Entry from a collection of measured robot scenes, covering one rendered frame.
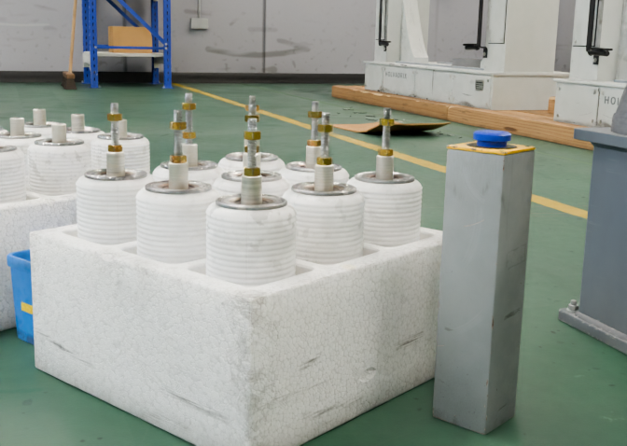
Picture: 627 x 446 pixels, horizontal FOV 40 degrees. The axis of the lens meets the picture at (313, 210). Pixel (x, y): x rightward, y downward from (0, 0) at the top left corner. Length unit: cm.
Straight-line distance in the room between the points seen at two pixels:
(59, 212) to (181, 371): 47
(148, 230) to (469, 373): 39
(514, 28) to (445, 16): 392
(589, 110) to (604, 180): 246
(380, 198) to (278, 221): 20
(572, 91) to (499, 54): 72
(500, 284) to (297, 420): 26
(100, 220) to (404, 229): 37
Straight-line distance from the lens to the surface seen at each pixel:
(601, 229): 132
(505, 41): 443
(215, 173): 113
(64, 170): 137
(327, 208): 95
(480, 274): 94
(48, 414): 104
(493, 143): 93
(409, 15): 567
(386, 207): 104
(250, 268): 88
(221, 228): 88
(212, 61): 754
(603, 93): 369
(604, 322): 134
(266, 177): 105
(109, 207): 105
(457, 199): 94
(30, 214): 130
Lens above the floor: 43
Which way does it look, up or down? 12 degrees down
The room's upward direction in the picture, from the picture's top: 1 degrees clockwise
